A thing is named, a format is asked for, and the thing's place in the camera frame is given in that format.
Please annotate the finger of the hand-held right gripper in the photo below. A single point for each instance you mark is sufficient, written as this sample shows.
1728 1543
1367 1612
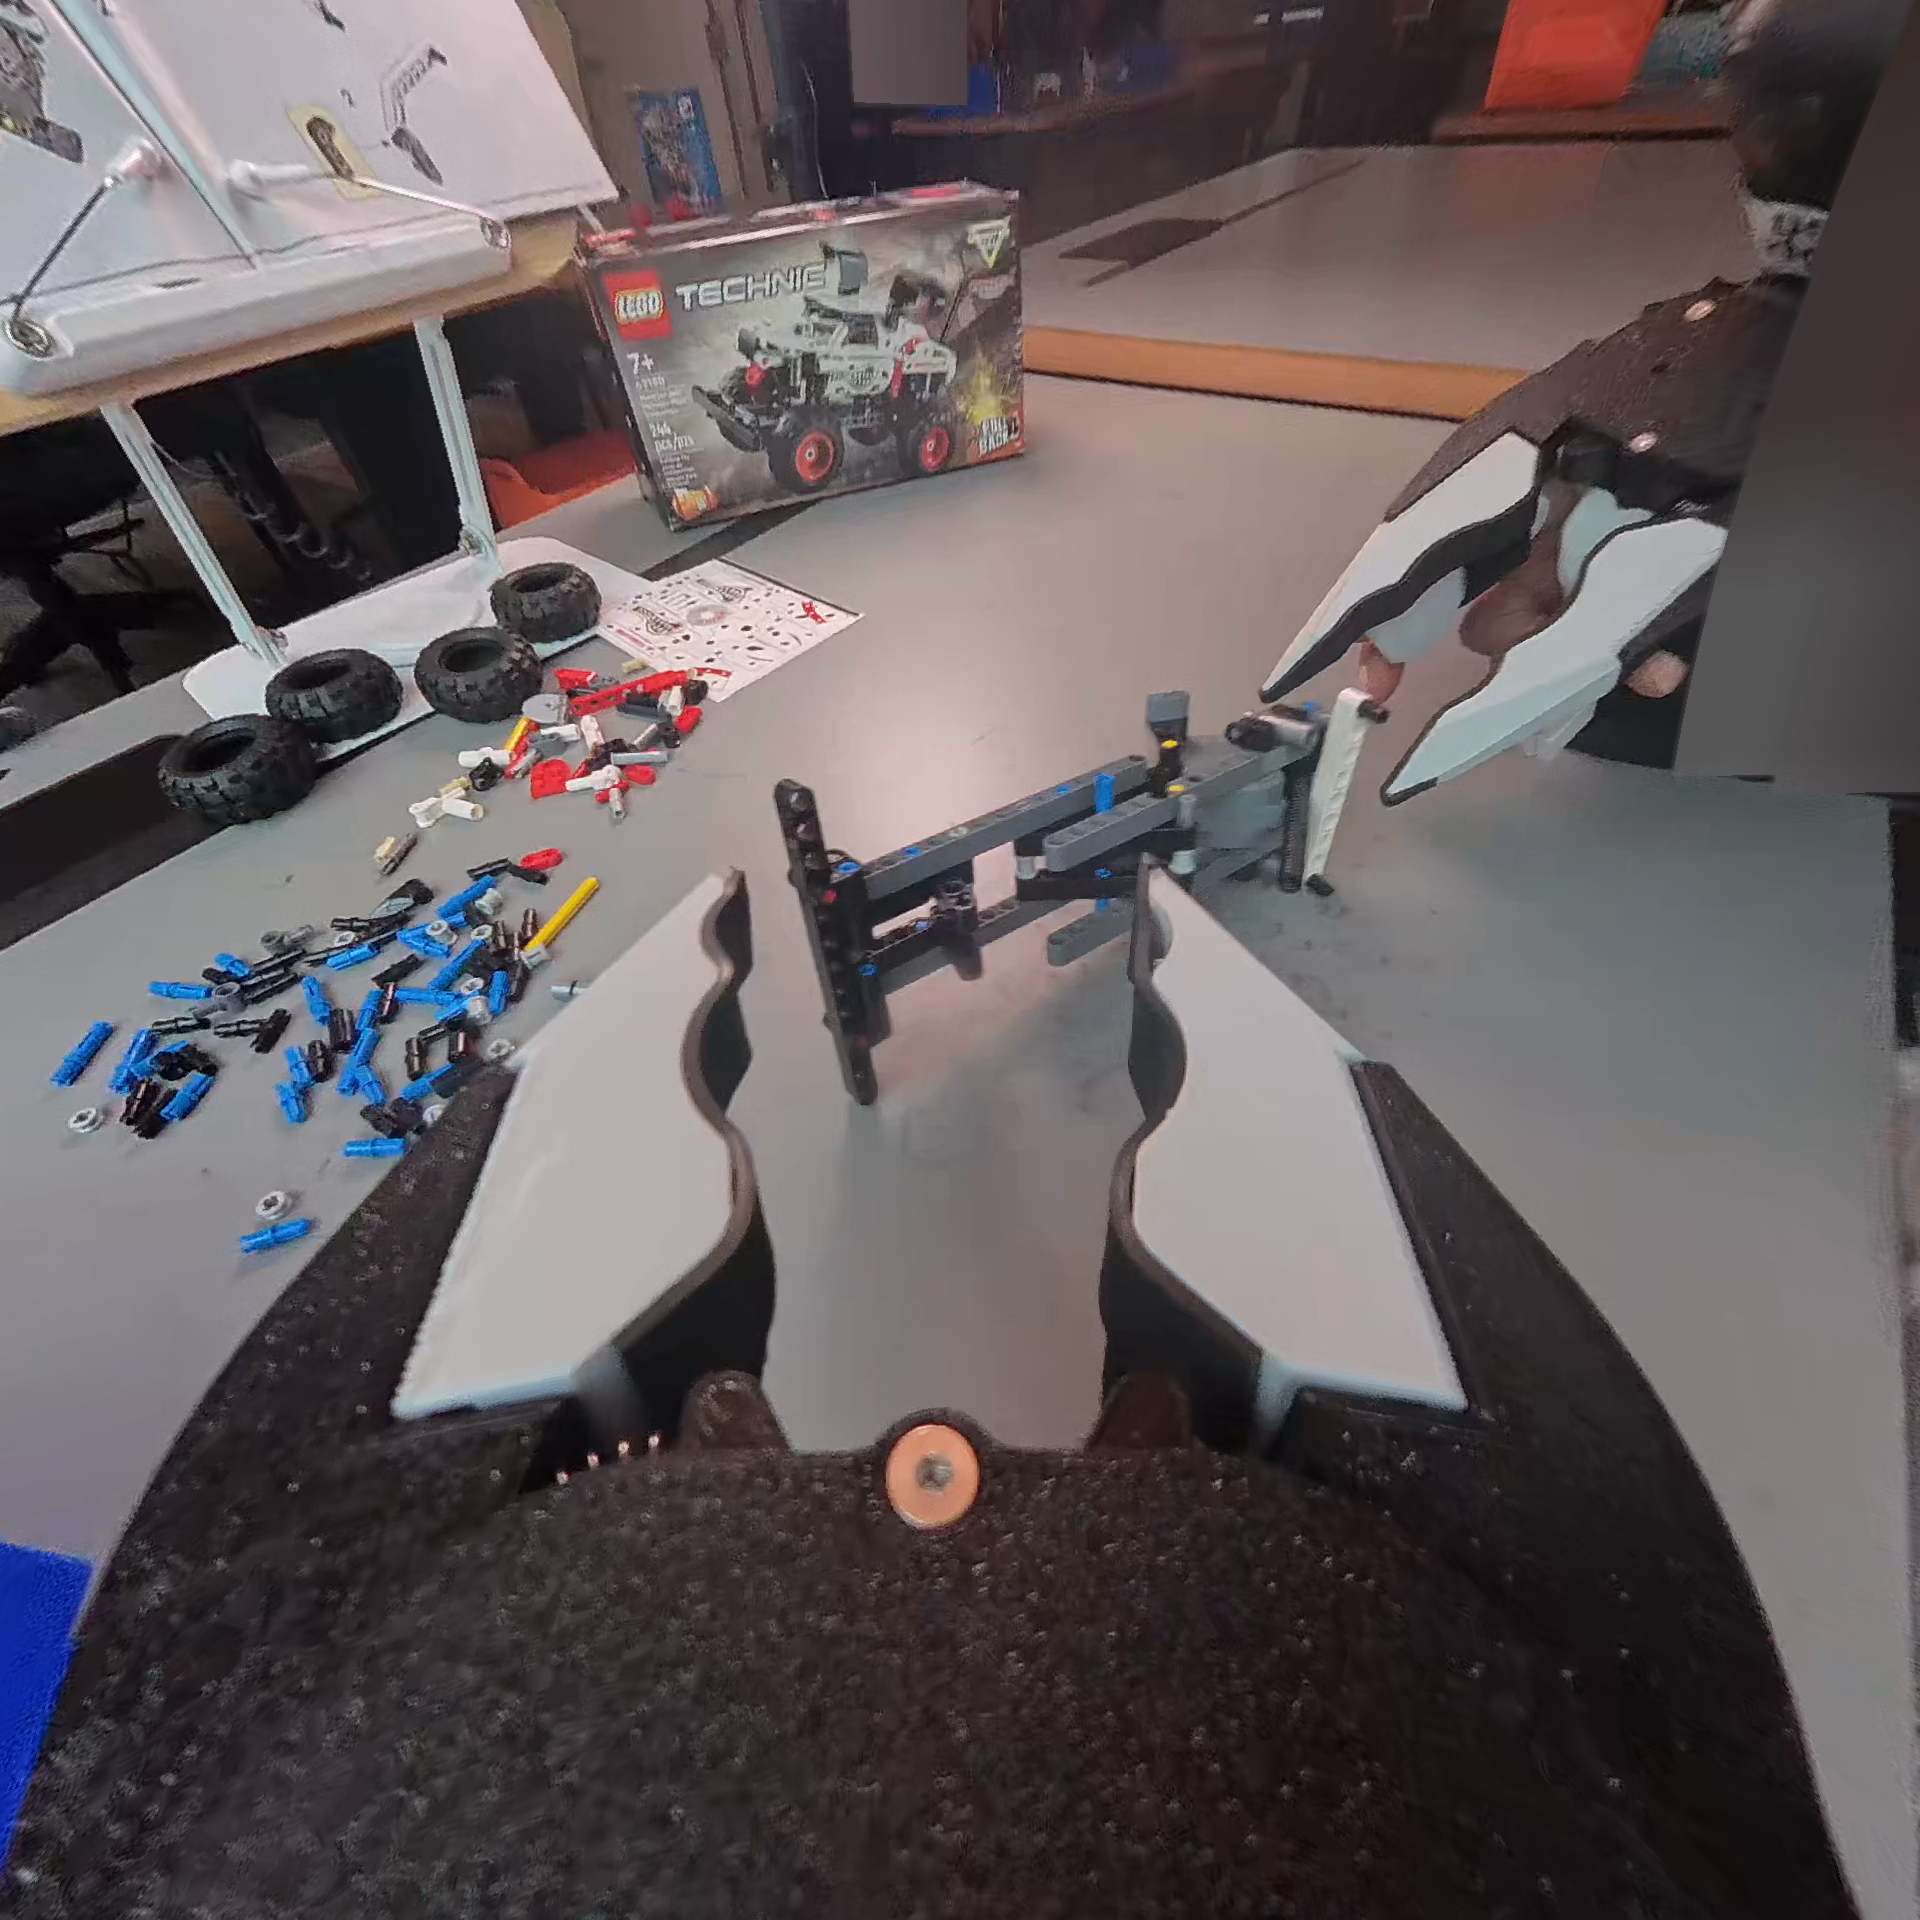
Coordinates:
1424 541
1606 630

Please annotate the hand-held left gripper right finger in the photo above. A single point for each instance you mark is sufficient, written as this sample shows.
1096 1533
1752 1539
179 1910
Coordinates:
1275 1184

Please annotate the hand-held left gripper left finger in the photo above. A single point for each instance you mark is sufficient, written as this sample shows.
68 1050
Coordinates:
600 1172

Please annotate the white perforated toy beam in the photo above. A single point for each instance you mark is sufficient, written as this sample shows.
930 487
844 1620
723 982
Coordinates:
1335 797

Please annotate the grey toy chassis assembly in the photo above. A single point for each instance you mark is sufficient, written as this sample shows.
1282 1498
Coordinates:
975 850

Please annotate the person's right hand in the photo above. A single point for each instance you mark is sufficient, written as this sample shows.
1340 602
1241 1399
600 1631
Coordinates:
1507 616

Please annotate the wooden board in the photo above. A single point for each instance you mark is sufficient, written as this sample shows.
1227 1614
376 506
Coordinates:
1275 374

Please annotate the grey table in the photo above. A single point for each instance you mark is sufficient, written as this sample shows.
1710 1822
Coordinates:
1424 240

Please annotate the blue toy pin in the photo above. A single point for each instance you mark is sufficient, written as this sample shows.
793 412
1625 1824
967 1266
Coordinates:
276 1236

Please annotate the orange box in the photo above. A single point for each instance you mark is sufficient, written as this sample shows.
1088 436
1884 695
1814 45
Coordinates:
1575 53

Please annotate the pile of small toy pins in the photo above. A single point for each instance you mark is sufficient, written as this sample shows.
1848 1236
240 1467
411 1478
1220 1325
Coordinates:
346 954

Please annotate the white sticker sheet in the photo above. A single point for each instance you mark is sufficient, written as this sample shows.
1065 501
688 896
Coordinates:
735 630

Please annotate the black rubber tyres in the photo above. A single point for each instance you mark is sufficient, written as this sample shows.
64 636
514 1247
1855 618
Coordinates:
404 608

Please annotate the toy truck set box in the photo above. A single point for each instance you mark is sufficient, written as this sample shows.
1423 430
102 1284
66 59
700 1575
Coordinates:
795 359

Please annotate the orange crate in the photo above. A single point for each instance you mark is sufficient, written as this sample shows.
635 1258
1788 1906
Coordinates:
555 475

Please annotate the blue poster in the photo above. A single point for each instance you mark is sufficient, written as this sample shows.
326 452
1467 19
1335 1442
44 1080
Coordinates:
674 150

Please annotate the instruction booklet stand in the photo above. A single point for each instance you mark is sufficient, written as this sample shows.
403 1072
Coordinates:
300 91

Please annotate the white metal stand frame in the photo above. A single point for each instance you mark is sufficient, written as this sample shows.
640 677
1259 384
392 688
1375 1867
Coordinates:
451 436

